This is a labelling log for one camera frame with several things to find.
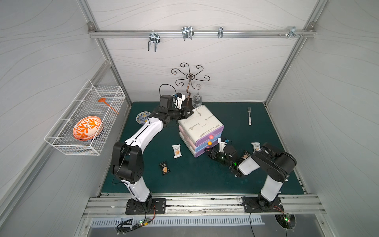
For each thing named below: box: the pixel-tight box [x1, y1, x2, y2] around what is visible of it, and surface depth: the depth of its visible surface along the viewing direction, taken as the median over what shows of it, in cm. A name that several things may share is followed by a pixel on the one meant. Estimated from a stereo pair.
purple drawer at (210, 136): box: [195, 125, 225, 147], surface depth 80 cm
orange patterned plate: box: [72, 115, 102, 141], surface depth 64 cm
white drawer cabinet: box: [177, 104, 225, 154], surface depth 82 cm
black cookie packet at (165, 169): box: [158, 160, 171, 175], surface depth 87 cm
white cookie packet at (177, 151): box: [171, 144, 183, 159], surface depth 95 cm
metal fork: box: [247, 107, 252, 126], surface depth 113 cm
